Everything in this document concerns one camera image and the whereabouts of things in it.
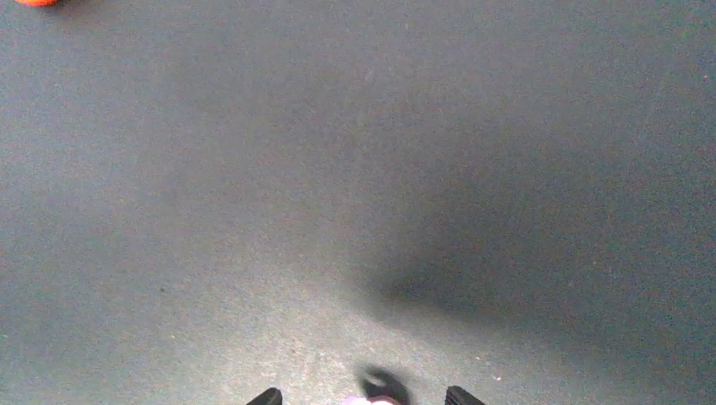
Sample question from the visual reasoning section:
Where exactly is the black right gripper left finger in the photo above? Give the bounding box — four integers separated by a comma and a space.
247, 387, 283, 405

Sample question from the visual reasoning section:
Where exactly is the orange round bottle cap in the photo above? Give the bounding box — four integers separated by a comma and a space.
15, 0, 58, 7

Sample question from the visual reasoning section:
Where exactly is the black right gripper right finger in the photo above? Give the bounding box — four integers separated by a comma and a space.
444, 386, 485, 405

